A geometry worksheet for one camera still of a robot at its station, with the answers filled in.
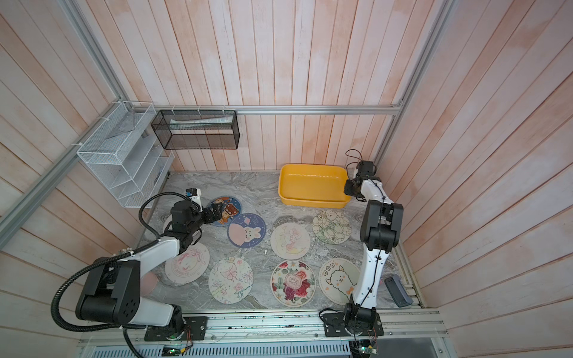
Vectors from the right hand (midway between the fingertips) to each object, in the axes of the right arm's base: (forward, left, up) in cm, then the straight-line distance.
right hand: (350, 187), depth 106 cm
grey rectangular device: (-47, -10, -4) cm, 48 cm away
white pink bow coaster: (-39, +70, -4) cm, 80 cm away
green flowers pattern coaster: (-20, +11, -5) cm, 23 cm away
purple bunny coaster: (-22, +49, -5) cm, 54 cm away
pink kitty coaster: (-19, +86, -4) cm, 89 cm away
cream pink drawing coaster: (-27, +29, -6) cm, 40 cm away
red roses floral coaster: (-44, +28, -6) cm, 53 cm away
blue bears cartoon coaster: (-10, +58, -4) cm, 59 cm away
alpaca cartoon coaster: (-43, +11, -5) cm, 44 cm away
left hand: (-18, +61, +7) cm, 64 cm away
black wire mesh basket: (+18, +74, +21) cm, 79 cm away
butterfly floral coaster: (-44, +52, -5) cm, 68 cm away
